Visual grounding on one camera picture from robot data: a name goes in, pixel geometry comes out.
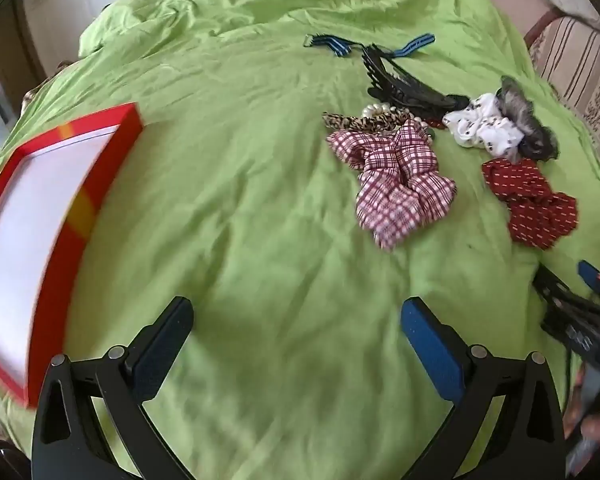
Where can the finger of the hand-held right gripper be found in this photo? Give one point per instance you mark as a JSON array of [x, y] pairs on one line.
[[597, 280], [555, 287]]

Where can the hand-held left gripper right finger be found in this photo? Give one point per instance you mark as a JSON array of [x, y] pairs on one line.
[[432, 355]]

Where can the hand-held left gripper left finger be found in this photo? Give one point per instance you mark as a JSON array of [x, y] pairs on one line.
[[160, 355]]

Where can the dark red dashed scrunchie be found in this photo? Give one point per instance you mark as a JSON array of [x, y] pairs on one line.
[[530, 200]]

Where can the white spotted scrunchie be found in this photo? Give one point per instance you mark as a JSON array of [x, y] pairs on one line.
[[485, 130]]

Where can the red white plaid scrunchie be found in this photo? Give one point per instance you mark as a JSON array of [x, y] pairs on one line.
[[400, 185]]

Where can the red cardboard tray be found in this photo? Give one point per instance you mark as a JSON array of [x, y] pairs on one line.
[[30, 240]]

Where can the grey fuzzy scrunchie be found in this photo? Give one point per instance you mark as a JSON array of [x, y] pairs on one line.
[[522, 110]]

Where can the brown striped bed cover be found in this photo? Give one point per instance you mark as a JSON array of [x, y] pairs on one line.
[[580, 70]]

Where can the green bed sheet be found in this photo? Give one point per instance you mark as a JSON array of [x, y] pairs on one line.
[[260, 160]]

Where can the brown knitted blanket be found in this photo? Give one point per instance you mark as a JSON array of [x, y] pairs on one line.
[[45, 85]]

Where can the blue striped hair band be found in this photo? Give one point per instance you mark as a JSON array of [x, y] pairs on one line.
[[325, 42]]

